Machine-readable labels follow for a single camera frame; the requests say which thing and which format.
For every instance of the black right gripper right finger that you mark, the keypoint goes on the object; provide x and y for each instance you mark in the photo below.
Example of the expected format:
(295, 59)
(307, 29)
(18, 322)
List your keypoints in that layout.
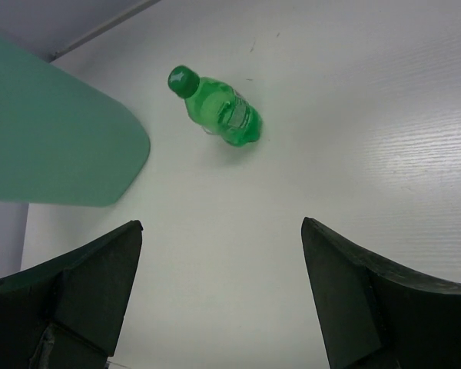
(376, 313)

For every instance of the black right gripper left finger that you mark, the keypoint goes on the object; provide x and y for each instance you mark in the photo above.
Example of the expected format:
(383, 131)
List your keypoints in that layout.
(68, 312)

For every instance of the green plastic soda bottle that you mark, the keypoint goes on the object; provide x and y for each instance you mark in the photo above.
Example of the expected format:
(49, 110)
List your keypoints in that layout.
(217, 107)

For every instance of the green plastic bin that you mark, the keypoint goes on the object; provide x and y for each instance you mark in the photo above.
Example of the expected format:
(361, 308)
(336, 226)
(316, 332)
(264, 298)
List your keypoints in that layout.
(62, 141)

